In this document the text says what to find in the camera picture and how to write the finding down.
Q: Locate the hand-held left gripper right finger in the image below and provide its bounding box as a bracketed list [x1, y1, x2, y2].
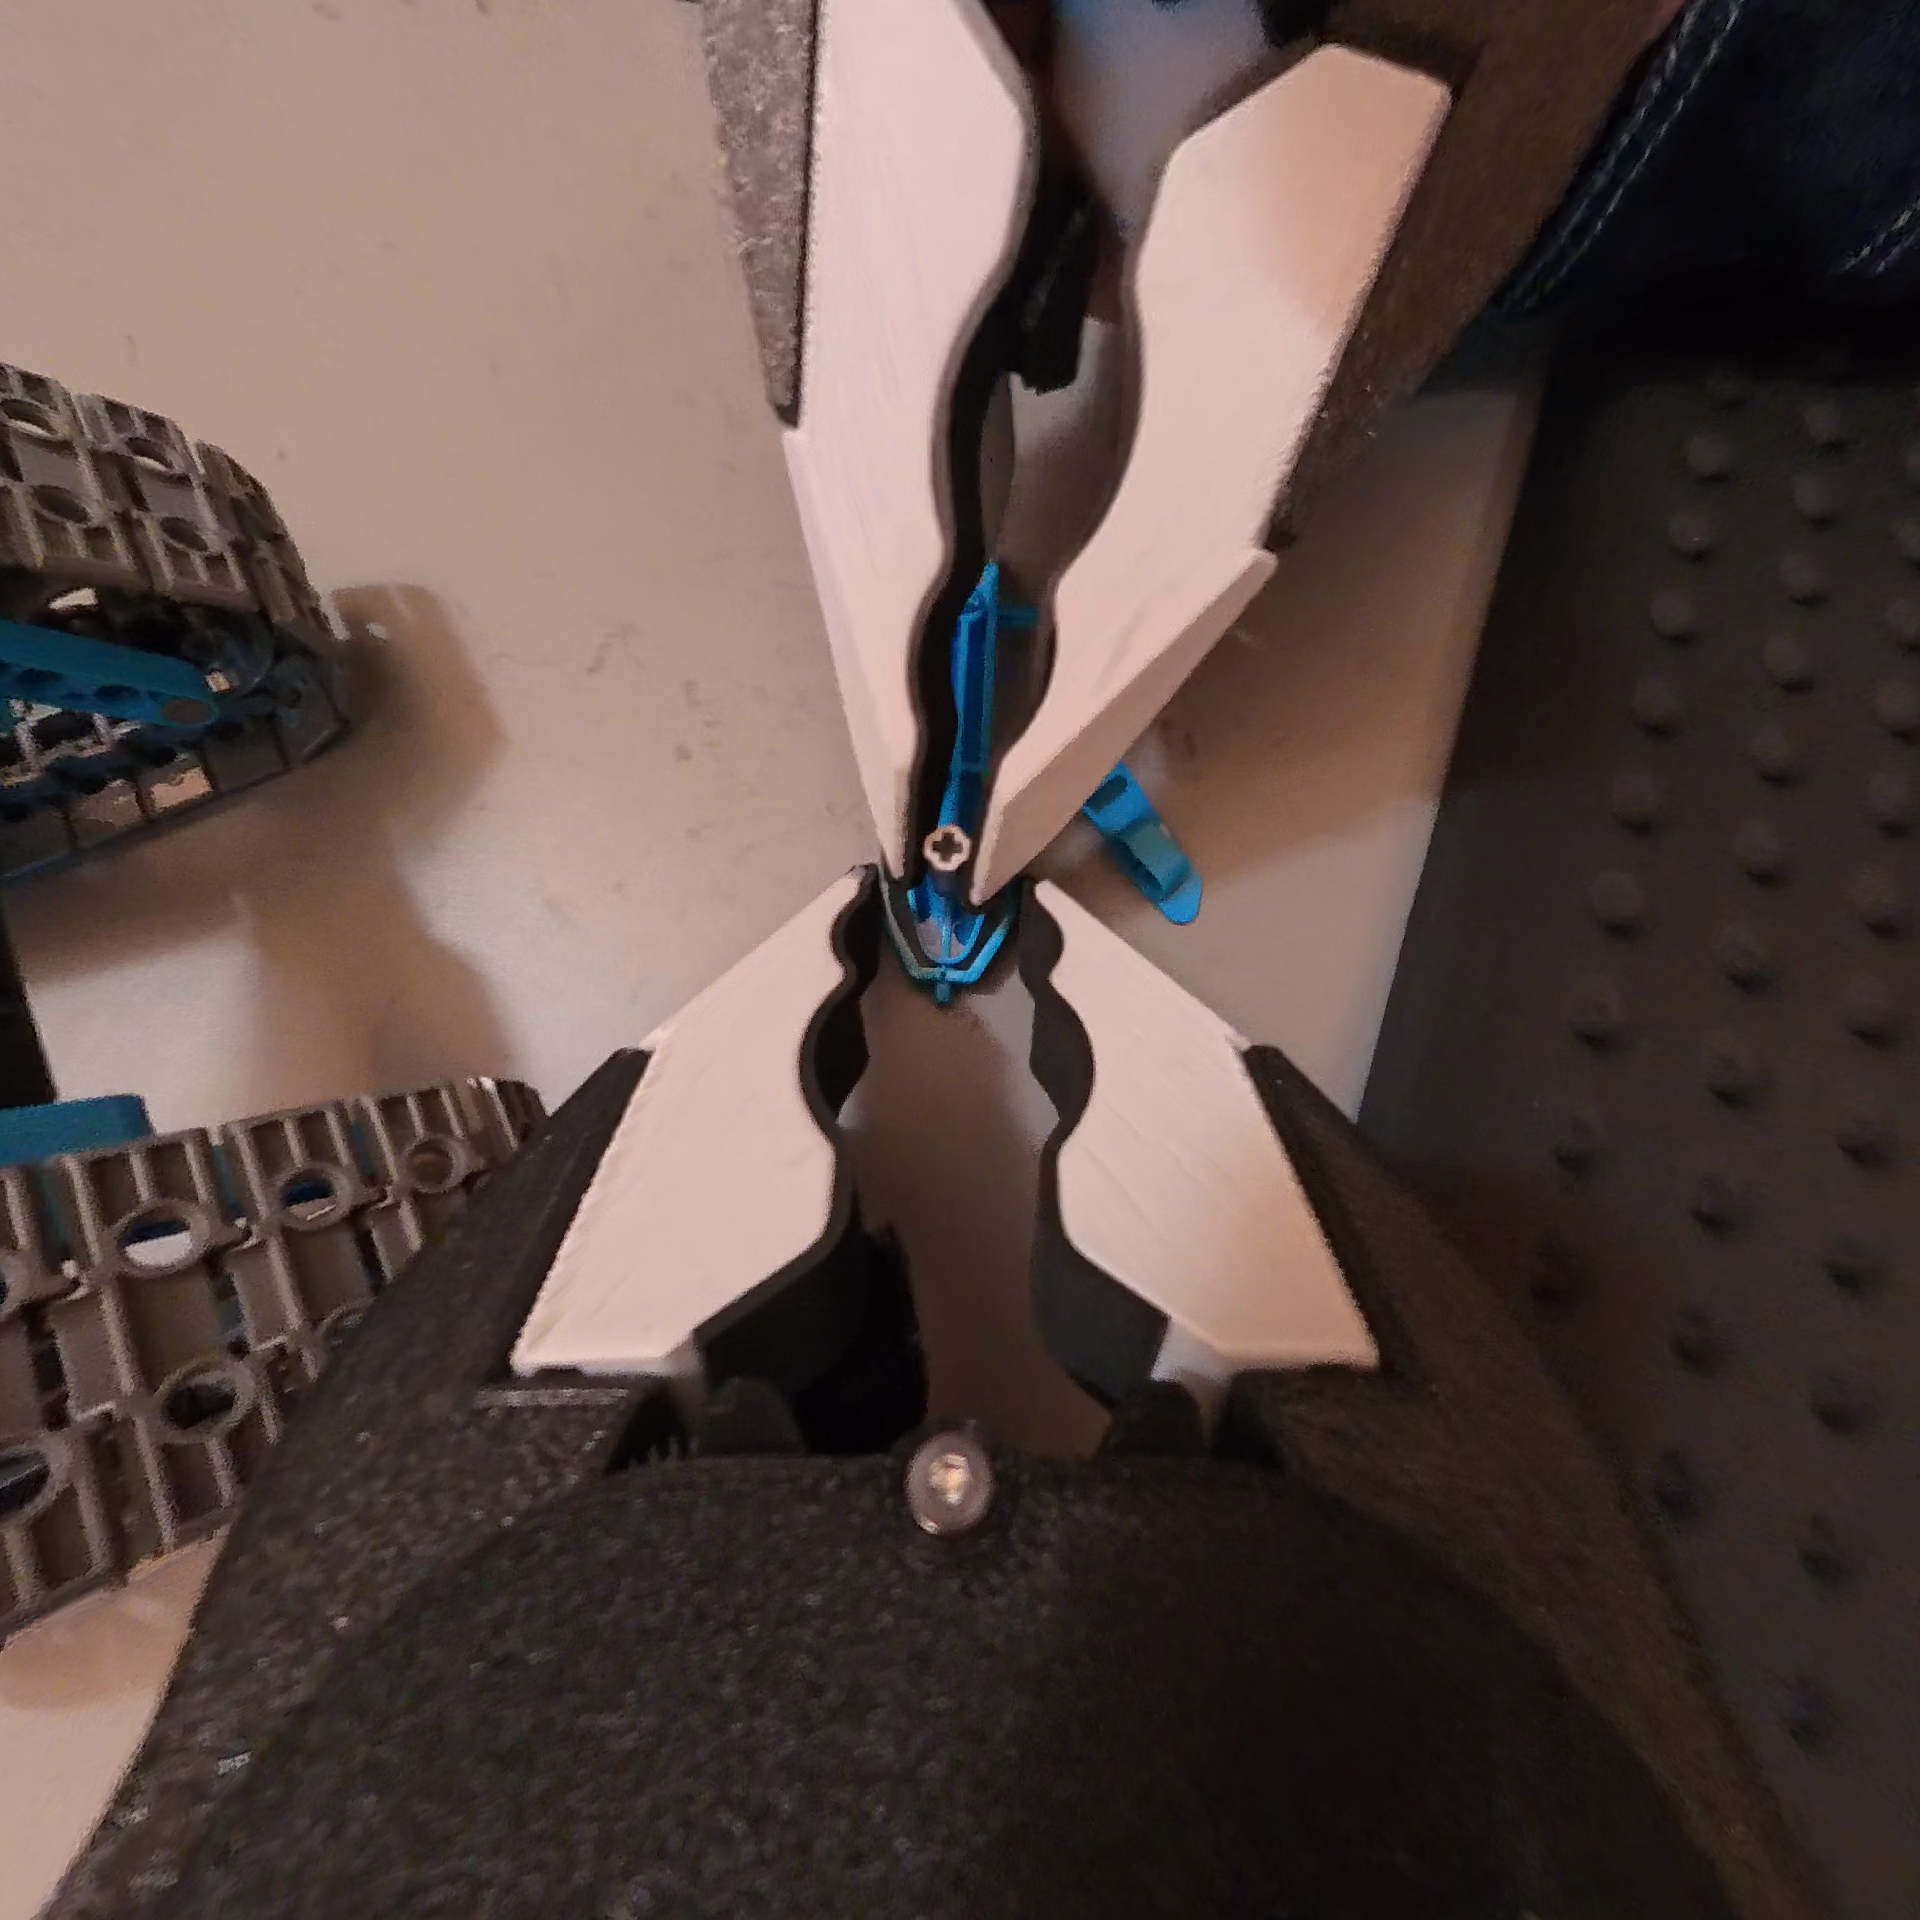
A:
[1016, 883, 1383, 1378]

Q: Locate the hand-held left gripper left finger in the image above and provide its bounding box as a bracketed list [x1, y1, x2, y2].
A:
[507, 866, 880, 1378]

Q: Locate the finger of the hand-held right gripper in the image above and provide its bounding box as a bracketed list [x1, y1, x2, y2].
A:
[777, 0, 1045, 885]
[965, 42, 1456, 906]

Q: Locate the blue long brick piece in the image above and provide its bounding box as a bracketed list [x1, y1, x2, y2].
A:
[881, 557, 1039, 1011]

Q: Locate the blue grey tracked toy robot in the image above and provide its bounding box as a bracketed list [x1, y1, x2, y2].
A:
[0, 360, 549, 1653]

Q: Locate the grey desk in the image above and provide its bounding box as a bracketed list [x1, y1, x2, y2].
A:
[0, 0, 1550, 1667]

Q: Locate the small blue plastic piece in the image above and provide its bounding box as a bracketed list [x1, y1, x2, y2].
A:
[1076, 760, 1209, 932]

